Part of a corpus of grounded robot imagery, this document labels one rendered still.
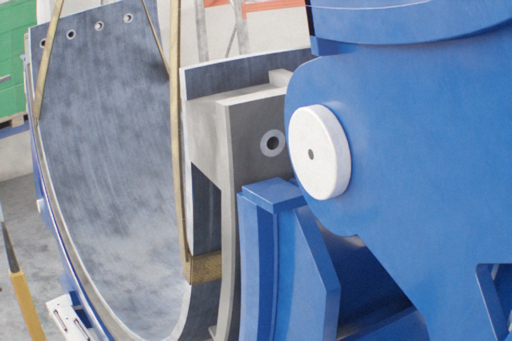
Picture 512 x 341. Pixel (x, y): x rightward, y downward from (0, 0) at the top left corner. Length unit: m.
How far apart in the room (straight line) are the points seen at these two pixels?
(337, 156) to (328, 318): 0.34
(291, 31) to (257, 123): 8.80
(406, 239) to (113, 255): 2.18
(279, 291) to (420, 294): 0.48
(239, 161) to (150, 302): 1.50
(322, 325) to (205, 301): 0.58
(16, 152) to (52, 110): 5.73
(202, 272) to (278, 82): 0.44
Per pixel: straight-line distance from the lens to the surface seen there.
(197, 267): 1.78
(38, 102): 3.45
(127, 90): 3.60
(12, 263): 2.77
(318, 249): 1.37
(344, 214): 1.23
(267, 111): 1.47
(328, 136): 1.17
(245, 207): 1.45
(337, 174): 1.17
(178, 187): 1.80
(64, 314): 3.82
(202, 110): 1.53
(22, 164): 9.28
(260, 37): 10.06
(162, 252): 3.20
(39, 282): 6.32
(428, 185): 1.02
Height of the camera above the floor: 2.59
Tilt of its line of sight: 18 degrees down
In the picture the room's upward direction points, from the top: 6 degrees counter-clockwise
